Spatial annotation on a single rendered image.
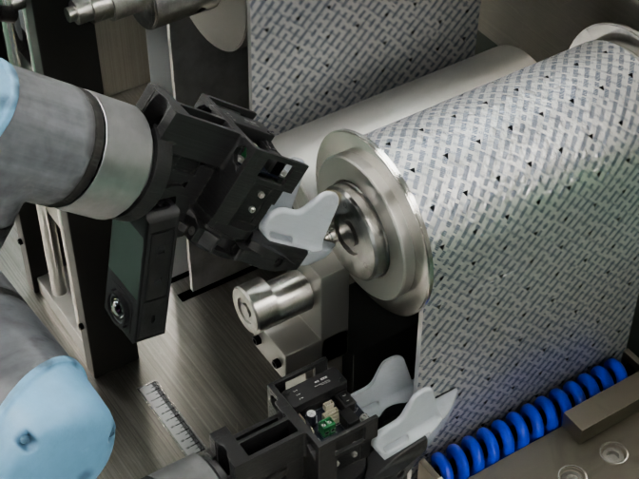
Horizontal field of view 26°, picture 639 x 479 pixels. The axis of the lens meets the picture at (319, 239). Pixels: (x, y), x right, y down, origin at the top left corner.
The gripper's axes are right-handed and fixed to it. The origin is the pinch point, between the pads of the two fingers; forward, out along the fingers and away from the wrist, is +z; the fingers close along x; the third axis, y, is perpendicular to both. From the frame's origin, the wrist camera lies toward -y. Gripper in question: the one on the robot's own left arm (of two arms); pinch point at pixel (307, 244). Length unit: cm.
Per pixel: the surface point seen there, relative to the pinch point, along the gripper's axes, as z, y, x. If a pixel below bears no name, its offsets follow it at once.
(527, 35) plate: 32.4, 18.7, 18.6
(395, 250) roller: 0.9, 4.1, -6.2
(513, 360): 20.4, -1.7, -8.0
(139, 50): 32, -11, 66
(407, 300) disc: 4.9, 0.8, -6.8
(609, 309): 28.4, 5.1, -8.1
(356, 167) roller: -1.6, 7.3, -1.1
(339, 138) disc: -0.9, 7.8, 2.3
